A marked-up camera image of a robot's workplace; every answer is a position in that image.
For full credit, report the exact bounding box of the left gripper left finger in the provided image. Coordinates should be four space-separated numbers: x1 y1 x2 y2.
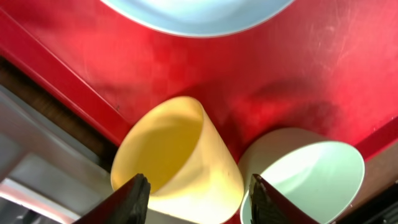
73 174 150 224

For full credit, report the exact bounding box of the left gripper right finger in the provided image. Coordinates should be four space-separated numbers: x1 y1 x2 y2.
249 174 319 224

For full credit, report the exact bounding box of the mint green bowl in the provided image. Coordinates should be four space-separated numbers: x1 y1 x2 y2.
238 128 365 223

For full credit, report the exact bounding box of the yellow plastic cup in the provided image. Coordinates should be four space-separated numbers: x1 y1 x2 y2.
110 96 244 223

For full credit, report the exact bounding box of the grey dishwasher rack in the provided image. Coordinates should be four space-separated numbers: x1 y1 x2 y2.
1 87 113 223

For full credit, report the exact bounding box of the red plastic tray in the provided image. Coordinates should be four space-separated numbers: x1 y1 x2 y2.
1 0 397 160

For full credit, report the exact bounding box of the light blue plate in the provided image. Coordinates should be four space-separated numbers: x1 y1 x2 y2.
102 0 293 38

